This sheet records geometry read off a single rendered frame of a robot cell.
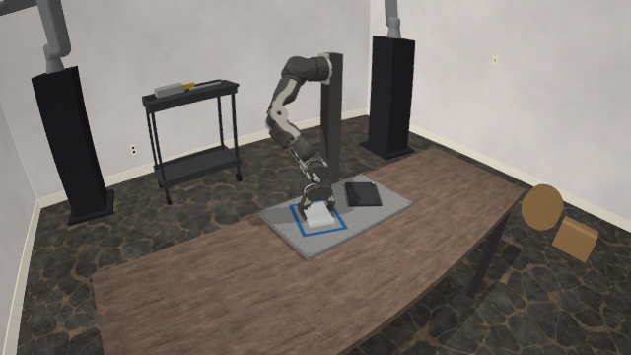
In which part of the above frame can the blue tape outline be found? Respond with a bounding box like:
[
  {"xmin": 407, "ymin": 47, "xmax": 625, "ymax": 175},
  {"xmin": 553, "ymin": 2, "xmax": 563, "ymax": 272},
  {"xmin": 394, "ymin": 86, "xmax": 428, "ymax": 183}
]
[{"xmin": 289, "ymin": 204, "xmax": 348, "ymax": 237}]

